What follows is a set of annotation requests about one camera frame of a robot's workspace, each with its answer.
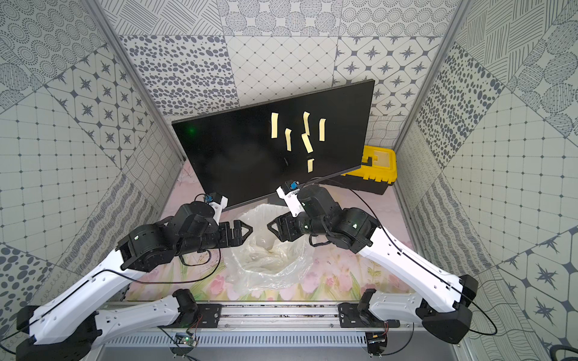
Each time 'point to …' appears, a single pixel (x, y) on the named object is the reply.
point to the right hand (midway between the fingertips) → (278, 224)
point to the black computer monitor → (252, 150)
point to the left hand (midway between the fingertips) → (241, 225)
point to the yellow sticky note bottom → (310, 165)
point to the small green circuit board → (184, 338)
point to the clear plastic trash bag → (262, 262)
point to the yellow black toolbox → (377, 171)
